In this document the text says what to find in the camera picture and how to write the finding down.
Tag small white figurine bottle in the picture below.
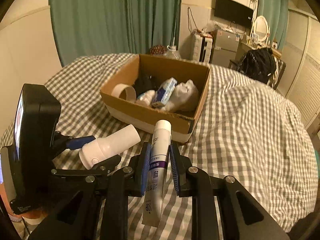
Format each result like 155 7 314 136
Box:
135 90 156 107

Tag large water jug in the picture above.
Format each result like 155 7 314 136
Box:
164 45 181 60

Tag white purple tube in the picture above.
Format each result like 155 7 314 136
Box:
142 120 171 227

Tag white oval mirror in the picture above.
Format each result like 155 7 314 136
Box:
251 16 270 42

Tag silver mini fridge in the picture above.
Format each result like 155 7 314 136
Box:
210 29 240 67

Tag checkered bed cover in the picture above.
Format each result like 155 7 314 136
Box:
45 53 318 239

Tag white suitcase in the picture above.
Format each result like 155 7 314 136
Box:
190 33 213 63

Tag brown patterned bag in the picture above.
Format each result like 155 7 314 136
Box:
149 45 167 55

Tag cardboard box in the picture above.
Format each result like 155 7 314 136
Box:
100 54 210 143

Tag beige tape roll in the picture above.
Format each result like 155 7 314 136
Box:
111 83 137 103

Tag white louvered wardrobe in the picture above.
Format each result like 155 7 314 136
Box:
277 9 319 128

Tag dressing table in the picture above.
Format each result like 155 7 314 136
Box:
235 41 282 61

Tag green window curtain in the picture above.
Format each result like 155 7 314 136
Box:
257 0 289 51

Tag black wall television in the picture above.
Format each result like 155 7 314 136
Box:
214 0 253 28

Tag black clothes on chair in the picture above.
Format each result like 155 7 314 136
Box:
236 47 276 84

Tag blue tissue pack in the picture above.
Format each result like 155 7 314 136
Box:
151 77 177 108

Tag large green curtain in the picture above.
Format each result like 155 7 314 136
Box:
49 0 181 66

